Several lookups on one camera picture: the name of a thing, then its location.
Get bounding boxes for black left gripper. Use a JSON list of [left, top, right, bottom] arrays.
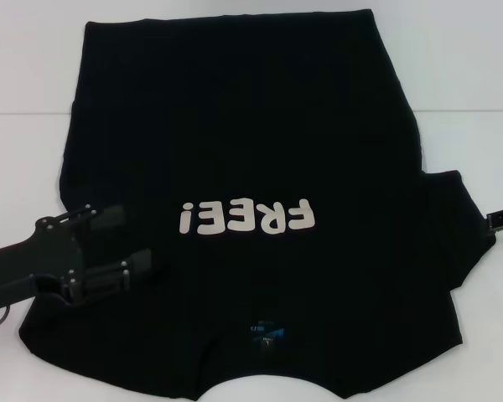
[[0, 204, 153, 309]]

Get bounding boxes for black shirt with white print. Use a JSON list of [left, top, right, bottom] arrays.
[[17, 8, 497, 402]]

